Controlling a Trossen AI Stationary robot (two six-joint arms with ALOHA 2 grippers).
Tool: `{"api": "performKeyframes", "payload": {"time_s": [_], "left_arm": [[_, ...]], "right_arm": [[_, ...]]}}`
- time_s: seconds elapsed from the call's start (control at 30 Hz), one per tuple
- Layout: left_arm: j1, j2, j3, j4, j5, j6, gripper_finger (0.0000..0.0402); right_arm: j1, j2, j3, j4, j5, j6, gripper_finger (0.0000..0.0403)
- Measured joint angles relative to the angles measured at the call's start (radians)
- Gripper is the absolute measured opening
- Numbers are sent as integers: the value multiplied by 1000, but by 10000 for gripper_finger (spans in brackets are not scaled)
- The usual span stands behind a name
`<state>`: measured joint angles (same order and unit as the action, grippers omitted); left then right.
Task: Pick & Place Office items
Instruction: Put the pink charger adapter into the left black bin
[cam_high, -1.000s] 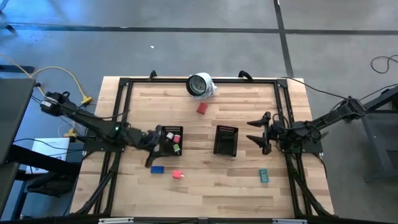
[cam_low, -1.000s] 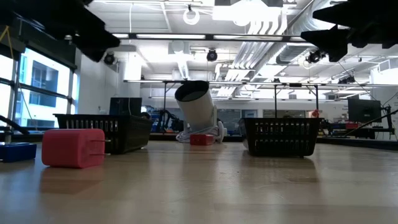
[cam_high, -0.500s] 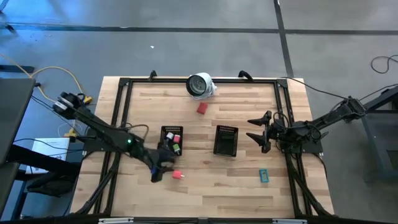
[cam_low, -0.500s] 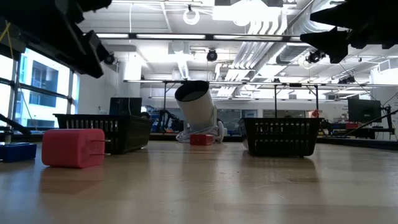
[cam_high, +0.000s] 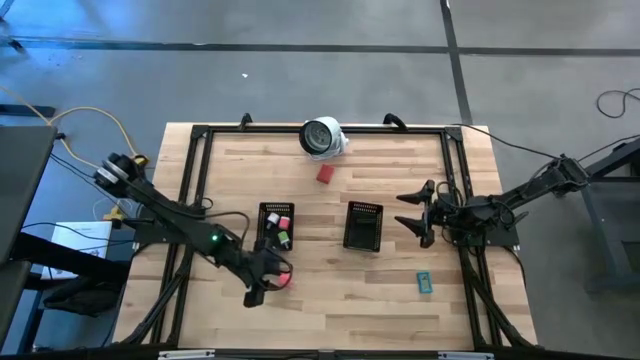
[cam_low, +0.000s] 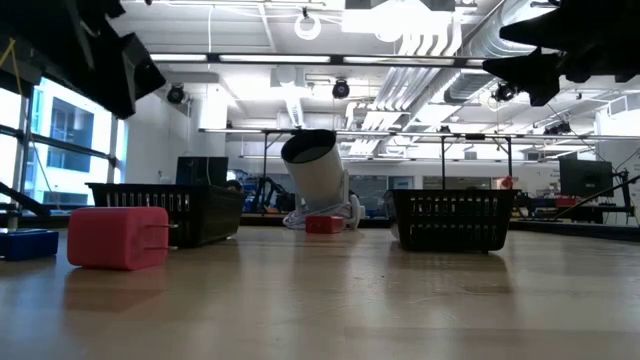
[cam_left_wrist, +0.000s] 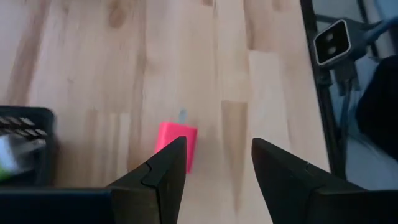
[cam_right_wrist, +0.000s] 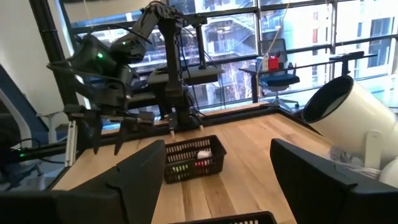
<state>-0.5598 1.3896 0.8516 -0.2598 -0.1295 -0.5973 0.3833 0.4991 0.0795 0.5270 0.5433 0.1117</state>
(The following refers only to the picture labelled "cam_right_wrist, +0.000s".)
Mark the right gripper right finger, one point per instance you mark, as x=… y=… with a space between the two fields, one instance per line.
x=326 y=193

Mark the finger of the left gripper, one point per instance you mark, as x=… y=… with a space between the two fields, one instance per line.
x=96 y=133
x=121 y=137

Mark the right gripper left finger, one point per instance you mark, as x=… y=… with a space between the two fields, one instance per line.
x=124 y=193

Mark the green small charger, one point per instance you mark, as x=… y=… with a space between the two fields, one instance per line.
x=180 y=169

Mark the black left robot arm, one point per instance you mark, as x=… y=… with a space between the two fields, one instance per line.
x=172 y=62

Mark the blue seat office chair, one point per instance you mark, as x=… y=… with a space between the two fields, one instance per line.
x=280 y=79

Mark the silver aluminium extrusion bar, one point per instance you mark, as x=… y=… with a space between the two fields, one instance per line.
x=71 y=143

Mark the white cylindrical projector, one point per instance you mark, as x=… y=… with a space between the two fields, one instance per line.
x=351 y=124

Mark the black slotted plastic basket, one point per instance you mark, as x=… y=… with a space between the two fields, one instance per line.
x=224 y=217
x=217 y=155

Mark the background standing desk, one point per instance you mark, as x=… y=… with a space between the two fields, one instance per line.
x=311 y=65

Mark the red desk container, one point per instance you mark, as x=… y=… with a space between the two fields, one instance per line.
x=273 y=63

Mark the white desk bottle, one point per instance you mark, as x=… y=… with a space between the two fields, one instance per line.
x=262 y=63

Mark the large window black mullions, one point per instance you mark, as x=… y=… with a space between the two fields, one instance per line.
x=280 y=18

